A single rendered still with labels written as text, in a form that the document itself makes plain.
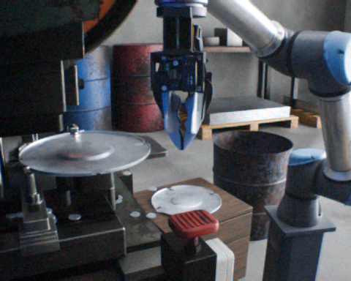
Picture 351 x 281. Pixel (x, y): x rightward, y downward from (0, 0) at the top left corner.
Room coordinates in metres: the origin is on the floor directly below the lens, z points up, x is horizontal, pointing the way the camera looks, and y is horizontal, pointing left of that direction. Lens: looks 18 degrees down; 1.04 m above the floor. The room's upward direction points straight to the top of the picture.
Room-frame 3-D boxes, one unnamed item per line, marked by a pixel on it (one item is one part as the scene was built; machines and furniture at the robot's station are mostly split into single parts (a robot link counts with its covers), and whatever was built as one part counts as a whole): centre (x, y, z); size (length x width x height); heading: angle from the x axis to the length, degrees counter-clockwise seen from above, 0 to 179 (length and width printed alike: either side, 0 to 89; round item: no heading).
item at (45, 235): (0.56, 0.24, 0.76); 0.17 x 0.06 x 0.10; 23
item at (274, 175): (1.82, -0.42, 0.24); 0.42 x 0.42 x 0.48
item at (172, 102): (0.54, 0.00, 0.91); 0.06 x 0.03 x 0.09; 172
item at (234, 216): (1.40, -0.06, 0.18); 0.40 x 0.38 x 0.35; 120
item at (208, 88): (0.55, -0.04, 0.95); 0.05 x 0.02 x 0.09; 82
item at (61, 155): (0.77, 0.19, 0.78); 0.29 x 0.29 x 0.01
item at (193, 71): (0.53, -0.01, 1.01); 0.09 x 0.08 x 0.12; 172
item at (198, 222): (0.51, -0.03, 0.72); 0.07 x 0.06 x 0.08; 113
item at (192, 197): (1.40, -0.06, 0.35); 0.29 x 0.29 x 0.01
